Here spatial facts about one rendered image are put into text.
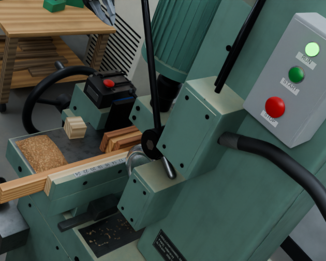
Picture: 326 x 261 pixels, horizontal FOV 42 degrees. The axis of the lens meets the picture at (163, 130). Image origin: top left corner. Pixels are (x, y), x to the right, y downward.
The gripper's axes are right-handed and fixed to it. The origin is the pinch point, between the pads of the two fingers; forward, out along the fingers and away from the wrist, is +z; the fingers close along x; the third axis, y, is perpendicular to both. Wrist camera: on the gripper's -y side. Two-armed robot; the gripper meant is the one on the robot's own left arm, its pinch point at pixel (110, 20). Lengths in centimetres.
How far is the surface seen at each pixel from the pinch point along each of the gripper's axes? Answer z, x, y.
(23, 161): 10.6, -29.8, 38.4
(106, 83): 9.0, -6.8, 20.0
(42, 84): 5.7, -24.8, 8.4
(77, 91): 10.0, -15.8, 14.0
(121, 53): 56, -12, -132
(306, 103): 1, 24, 77
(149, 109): 13.8, 1.3, 34.6
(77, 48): 59, -45, -193
